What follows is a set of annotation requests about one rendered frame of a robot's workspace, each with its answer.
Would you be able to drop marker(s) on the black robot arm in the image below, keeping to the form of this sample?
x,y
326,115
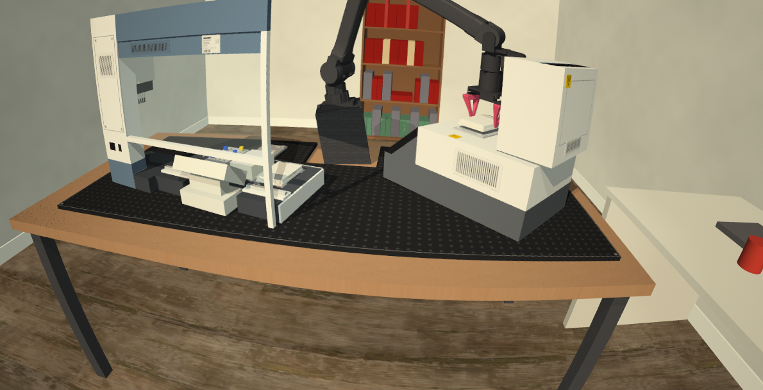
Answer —
x,y
340,65

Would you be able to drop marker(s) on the cream benchtop instrument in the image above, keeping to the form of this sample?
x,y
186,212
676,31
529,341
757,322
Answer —
x,y
514,178

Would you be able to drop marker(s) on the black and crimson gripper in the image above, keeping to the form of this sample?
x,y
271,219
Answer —
x,y
487,90

